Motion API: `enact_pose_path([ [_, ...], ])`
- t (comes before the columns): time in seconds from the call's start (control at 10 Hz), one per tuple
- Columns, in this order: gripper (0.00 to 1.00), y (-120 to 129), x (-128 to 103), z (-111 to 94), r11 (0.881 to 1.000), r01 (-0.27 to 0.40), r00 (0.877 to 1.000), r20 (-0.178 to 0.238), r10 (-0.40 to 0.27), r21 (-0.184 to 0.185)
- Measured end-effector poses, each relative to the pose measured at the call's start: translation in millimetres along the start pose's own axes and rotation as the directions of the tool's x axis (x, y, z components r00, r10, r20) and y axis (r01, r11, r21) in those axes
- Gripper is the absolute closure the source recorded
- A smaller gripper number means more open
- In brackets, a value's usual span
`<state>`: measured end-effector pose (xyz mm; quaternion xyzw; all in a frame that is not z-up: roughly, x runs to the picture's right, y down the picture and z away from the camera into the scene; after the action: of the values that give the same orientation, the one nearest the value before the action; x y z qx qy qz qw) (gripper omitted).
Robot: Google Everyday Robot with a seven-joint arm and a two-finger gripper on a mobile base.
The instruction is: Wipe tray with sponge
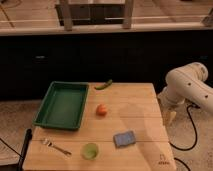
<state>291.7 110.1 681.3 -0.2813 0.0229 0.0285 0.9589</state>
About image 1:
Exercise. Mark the green plastic tray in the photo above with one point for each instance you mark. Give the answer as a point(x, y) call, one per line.
point(62, 106)

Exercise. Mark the wooden frame left leg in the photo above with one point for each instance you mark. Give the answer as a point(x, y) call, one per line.
point(64, 5)

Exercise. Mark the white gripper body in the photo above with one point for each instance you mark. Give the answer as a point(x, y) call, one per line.
point(169, 100)

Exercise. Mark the wooden frame right leg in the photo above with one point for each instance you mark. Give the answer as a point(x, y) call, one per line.
point(128, 10)

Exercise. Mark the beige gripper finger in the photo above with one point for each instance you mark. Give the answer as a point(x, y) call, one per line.
point(170, 116)

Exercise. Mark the blue sponge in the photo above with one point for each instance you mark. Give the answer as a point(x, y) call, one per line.
point(124, 139)

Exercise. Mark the silver metal fork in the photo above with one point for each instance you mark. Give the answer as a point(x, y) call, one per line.
point(48, 143)

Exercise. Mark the light green cup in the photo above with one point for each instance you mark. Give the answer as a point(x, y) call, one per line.
point(90, 151)

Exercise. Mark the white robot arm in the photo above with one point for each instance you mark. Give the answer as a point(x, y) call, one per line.
point(185, 83)

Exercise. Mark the wooden frame leg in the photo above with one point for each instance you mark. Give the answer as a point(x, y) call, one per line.
point(64, 5)
point(128, 10)

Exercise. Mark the green chili pepper toy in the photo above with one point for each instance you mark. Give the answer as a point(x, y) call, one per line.
point(105, 85)

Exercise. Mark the orange tomato toy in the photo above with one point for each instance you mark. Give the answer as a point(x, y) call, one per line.
point(101, 110)

